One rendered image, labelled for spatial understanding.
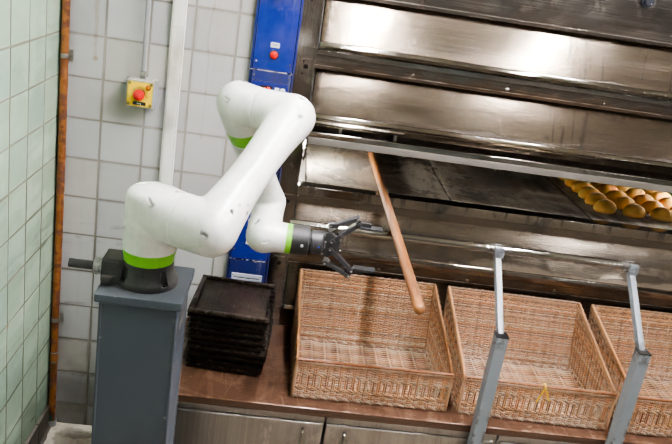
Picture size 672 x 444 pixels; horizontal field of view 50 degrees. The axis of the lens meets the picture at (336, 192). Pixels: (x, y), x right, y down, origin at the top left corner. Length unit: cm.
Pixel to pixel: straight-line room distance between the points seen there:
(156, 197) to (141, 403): 53
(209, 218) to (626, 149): 181
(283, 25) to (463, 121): 75
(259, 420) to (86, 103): 129
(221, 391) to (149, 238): 95
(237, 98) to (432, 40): 98
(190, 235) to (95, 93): 123
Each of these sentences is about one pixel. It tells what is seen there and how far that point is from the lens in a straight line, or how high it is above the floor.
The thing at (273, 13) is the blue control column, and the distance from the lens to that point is 262.
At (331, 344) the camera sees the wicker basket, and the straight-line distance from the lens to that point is 291.
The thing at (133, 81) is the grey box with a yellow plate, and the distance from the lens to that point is 267.
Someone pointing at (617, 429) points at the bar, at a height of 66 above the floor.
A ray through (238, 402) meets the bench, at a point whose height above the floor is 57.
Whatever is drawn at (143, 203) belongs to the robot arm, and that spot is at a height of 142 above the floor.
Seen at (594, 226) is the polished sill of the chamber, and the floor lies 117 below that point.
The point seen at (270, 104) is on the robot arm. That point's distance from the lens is 190.
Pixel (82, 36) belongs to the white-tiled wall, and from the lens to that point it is 277.
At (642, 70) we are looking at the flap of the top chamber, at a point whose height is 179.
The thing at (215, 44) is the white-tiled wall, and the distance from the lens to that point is 268.
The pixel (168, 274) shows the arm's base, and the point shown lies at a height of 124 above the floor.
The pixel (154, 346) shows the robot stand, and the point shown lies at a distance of 184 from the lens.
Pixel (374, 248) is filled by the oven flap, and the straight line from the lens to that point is 286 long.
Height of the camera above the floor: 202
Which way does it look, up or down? 18 degrees down
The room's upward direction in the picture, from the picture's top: 9 degrees clockwise
